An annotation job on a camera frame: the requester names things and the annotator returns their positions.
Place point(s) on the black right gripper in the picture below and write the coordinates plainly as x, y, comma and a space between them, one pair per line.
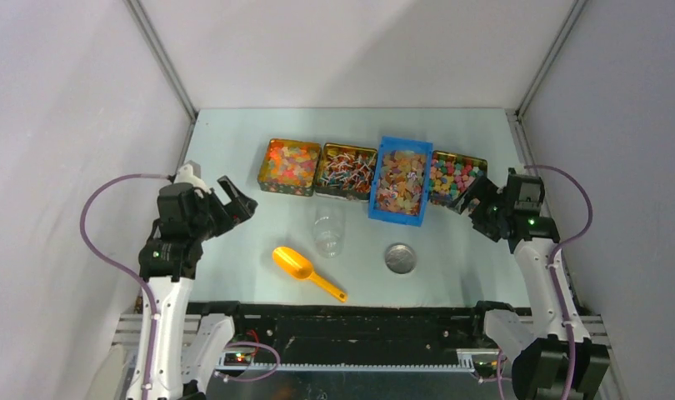
484, 191

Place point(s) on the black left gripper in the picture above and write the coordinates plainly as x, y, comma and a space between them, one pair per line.
240, 208

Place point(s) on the orange plastic scoop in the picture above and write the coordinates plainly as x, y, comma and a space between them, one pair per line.
300, 268

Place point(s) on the clear plastic jar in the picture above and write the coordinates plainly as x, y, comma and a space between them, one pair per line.
328, 230

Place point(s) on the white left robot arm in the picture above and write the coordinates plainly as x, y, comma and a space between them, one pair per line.
167, 271

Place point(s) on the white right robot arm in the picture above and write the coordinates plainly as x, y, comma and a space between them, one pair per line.
556, 358

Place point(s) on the tin of colourful cube candies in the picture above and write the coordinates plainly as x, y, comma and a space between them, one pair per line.
451, 174

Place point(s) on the tin of gummy candies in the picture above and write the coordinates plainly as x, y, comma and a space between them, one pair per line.
289, 167

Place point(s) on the blue bin of candies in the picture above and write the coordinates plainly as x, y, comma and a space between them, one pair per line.
400, 187

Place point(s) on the silver metal jar lid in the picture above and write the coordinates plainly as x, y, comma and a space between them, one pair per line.
400, 258

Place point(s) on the tin of lollipops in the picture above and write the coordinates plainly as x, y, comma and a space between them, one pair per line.
345, 172

